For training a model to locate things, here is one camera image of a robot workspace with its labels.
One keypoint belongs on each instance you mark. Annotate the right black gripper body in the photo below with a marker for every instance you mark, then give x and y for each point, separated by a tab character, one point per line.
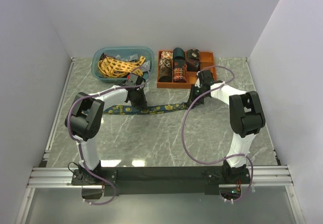
196	91

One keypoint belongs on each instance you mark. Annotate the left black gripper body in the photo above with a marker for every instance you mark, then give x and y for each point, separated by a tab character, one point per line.
140	100

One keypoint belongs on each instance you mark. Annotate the blue floral tie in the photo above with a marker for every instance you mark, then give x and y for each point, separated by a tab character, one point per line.
151	110

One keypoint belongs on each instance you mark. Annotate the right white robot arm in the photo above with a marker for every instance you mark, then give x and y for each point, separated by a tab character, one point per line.
245	114

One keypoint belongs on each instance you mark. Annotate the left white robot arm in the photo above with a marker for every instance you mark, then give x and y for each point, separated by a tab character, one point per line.
83	120

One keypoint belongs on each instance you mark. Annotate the red striped rolled tie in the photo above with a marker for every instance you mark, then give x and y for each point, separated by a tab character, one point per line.
179	75

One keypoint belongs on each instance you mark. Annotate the maroon rolled tie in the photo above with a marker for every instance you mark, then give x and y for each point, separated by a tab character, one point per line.
193	65

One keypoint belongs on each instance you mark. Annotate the orange divided tray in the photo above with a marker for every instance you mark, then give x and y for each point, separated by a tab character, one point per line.
206	60

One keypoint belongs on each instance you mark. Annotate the dark red dotted rolled tie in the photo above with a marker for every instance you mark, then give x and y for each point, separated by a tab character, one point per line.
177	63

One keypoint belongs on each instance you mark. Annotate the dark brown rolled tie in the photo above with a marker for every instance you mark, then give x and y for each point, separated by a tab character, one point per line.
165	75

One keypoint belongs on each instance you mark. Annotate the black floral rolled tie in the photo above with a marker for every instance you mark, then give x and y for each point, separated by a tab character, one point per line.
193	54

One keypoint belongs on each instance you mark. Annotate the yellow patterned tie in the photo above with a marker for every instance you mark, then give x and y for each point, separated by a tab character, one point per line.
112	68

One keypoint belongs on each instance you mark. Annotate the teal rolled tie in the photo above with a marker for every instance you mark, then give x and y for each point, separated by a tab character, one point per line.
179	54

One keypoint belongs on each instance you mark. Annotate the brown patterned rolled tie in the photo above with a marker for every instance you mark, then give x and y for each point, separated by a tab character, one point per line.
165	63

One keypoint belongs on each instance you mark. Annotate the blue plastic bin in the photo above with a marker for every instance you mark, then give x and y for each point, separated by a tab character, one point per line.
123	52

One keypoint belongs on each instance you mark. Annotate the red white rolled tie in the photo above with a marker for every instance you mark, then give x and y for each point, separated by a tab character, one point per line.
166	55

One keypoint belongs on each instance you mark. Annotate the dark tie in bin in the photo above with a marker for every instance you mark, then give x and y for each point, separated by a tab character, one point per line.
103	57

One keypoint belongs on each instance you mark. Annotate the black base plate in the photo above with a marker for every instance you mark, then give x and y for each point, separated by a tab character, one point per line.
162	180

